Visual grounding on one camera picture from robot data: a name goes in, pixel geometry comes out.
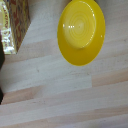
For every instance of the yellow red cereal bar box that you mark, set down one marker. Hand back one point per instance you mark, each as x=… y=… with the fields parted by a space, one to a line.
x=15 y=23

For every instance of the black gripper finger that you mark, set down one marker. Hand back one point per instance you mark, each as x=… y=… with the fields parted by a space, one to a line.
x=1 y=58
x=1 y=96

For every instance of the yellow bowl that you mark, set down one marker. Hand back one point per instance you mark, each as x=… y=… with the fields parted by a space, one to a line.
x=80 y=30

